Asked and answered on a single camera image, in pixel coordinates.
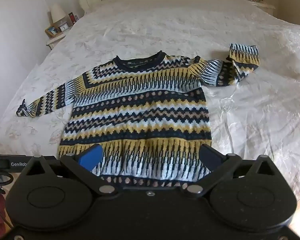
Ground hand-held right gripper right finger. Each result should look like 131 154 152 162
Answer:
184 144 288 197

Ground wooden picture frame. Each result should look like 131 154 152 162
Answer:
45 25 61 38

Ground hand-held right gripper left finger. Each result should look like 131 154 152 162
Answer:
20 144 117 196

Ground black cable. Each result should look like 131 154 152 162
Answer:
0 172 15 229

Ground cream shade table lamp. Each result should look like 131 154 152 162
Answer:
49 3 67 25

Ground white floral bedspread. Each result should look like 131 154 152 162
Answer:
0 0 300 230

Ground navy yellow white patterned sweater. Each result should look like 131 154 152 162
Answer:
16 43 261 188

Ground white bedside table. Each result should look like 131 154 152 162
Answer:
46 31 68 48
250 0 276 16

